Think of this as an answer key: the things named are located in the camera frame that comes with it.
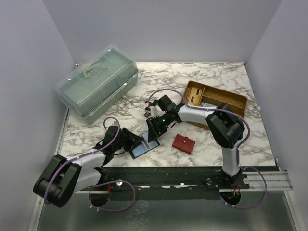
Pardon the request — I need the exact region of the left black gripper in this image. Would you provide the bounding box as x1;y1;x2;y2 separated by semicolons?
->
113;128;144;152

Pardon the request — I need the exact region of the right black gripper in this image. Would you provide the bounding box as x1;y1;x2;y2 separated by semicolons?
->
146;113;172;143

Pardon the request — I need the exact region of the black leather card holder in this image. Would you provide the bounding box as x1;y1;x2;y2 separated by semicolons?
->
129;131;160;159

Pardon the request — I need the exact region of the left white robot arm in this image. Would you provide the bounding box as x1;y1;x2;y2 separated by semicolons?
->
33;125;144;207

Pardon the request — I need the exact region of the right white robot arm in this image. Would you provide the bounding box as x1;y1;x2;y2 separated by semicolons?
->
146;95;245;189

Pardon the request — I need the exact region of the red leather card holder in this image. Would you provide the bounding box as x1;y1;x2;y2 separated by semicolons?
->
172;134;195;154

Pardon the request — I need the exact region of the tan card in tray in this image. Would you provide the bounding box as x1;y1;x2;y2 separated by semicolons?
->
187;87;204;106

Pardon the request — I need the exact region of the black T-shaped tool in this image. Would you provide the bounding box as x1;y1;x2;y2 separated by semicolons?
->
144;106;152;118

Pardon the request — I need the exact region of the woven bamboo organizer tray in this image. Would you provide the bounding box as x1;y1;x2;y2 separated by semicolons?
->
183;80;248;117

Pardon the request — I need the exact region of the green plastic storage box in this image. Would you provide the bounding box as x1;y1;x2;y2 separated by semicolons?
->
55;46;139;124

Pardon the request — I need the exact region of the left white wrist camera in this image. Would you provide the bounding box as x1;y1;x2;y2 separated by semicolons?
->
112;120;120;127

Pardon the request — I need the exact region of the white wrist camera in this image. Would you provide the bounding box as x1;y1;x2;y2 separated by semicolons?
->
150;106;159;118
112;120;120;127

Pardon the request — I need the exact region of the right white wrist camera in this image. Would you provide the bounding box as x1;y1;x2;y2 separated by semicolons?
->
150;106;159;118

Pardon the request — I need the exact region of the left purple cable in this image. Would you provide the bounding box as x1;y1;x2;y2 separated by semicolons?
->
43;117;137;213

